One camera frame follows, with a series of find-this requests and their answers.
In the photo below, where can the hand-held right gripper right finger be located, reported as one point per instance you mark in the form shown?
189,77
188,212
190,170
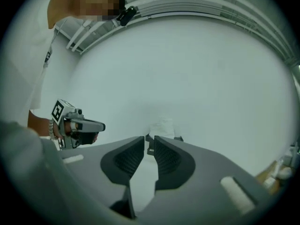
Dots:
173,163

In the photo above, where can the black metal wall shelf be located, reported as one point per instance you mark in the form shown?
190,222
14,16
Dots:
148,138

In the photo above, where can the person's white shirt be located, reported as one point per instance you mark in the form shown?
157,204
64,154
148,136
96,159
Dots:
23,55

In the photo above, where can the person's left forearm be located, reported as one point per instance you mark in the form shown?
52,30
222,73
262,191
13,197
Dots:
37,123

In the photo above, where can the small white box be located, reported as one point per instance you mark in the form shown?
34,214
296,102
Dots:
269,182

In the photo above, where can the silver wristwatch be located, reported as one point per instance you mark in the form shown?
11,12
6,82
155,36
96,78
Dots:
50,128

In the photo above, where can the person's left hand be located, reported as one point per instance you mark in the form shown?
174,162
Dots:
56,131

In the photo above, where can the person's head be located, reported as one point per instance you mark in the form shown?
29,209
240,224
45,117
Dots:
68,6

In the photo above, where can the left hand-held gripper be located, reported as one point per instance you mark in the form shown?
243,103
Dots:
57,110

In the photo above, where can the white plastic bag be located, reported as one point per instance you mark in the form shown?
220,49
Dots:
284,173

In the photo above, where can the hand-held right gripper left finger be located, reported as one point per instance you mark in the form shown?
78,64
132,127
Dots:
122,163

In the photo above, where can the black head camera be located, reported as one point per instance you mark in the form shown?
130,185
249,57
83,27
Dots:
126,15

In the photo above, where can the white toilet paper roll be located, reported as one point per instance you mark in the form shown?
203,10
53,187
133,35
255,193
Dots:
162,126

